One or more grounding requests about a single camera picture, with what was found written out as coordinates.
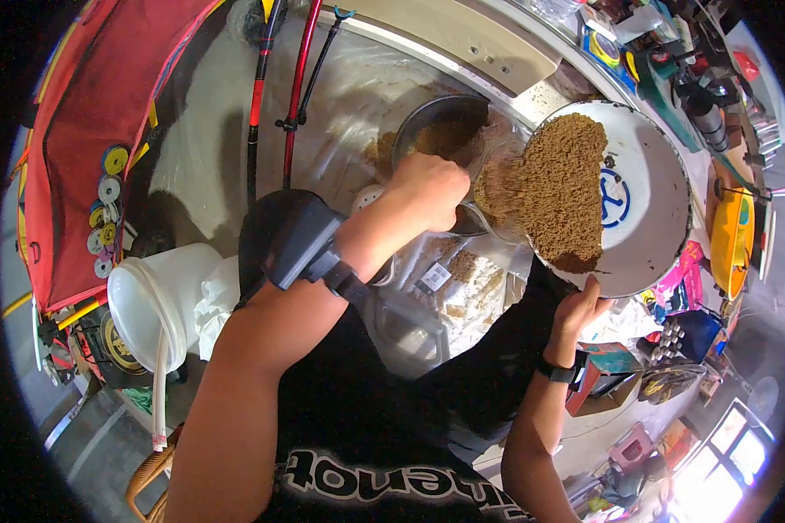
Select window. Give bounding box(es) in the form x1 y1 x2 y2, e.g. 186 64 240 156
666 399 777 523

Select metal bowl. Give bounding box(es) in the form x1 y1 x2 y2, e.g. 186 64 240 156
391 95 493 172

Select person's left fingers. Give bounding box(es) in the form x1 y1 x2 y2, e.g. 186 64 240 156
428 157 472 234

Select clear plastic feed bag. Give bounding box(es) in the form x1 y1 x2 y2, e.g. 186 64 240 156
365 232 532 380

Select cluttered shelf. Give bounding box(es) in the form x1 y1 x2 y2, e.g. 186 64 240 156
579 0 785 194

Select row of round line spools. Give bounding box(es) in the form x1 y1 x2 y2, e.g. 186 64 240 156
85 144 131 280

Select white enamel basin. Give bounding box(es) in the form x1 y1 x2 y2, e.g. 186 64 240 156
522 99 694 299

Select black wrist band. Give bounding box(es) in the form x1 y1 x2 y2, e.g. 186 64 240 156
536 352 590 387
262 195 377 308

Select yellow plastic tub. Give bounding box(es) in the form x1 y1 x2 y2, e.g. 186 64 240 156
709 182 758 302

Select person's right fingers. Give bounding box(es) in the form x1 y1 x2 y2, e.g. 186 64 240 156
572 275 616 323

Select person's left hand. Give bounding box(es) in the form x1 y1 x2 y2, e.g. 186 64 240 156
379 152 472 235

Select white crumpled cloth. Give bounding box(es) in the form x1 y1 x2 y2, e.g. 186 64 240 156
192 255 242 362

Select cardboard box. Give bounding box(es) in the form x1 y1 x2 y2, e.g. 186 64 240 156
565 343 646 418

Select white perforated ball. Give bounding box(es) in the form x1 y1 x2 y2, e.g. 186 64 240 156
351 183 387 214

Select white hose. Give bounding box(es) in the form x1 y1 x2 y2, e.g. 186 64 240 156
151 326 171 453

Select person's right hand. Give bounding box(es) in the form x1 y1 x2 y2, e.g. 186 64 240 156
543 275 616 368

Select pink bag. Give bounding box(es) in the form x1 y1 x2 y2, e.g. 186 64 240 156
653 241 705 313

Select person's body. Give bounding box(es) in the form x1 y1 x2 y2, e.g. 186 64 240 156
255 304 537 523

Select clear plastic container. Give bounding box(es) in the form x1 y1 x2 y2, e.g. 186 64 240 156
448 111 539 247

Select black box with gold emblem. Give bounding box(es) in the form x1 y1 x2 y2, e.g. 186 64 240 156
77 303 154 388

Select white plastic bucket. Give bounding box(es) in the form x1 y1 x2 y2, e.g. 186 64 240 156
107 243 226 375

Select heap of brown feed pellets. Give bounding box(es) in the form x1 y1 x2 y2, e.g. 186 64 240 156
474 112 609 275

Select wicker chair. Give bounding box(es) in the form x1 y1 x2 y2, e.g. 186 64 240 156
125 424 185 523

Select red fabric tackle bag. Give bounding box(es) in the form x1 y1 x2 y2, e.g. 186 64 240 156
18 0 225 316

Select blue box of bottles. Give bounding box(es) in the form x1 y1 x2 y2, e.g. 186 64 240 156
636 310 728 365

